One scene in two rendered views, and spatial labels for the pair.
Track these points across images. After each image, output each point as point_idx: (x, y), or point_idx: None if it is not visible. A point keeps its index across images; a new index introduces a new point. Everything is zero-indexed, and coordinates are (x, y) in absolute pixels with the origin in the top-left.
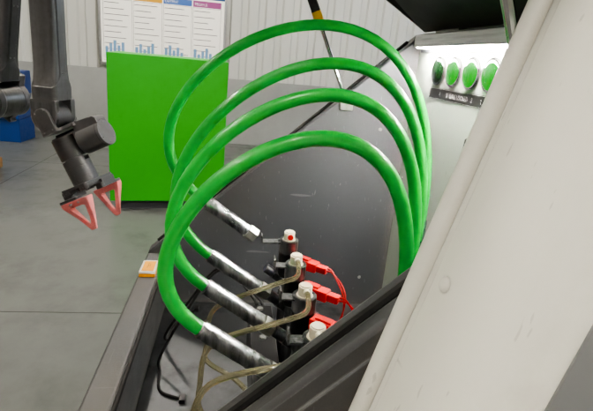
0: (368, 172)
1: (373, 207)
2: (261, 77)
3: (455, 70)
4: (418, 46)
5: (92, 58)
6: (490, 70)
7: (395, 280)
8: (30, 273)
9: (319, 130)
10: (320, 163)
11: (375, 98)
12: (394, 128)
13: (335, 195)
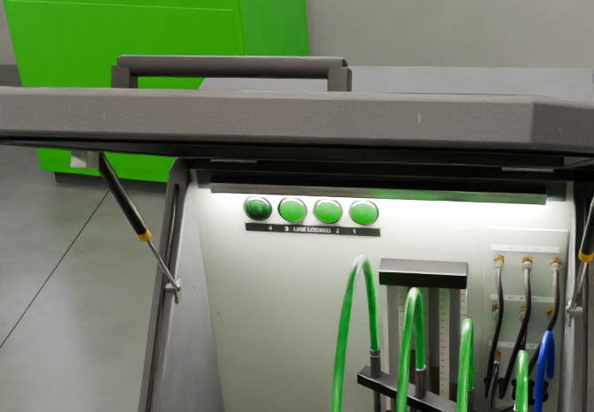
0: (199, 336)
1: (208, 362)
2: (407, 362)
3: (301, 209)
4: (224, 194)
5: None
6: (367, 211)
7: (574, 398)
8: None
9: (524, 368)
10: (180, 370)
11: (186, 263)
12: (472, 325)
13: (192, 385)
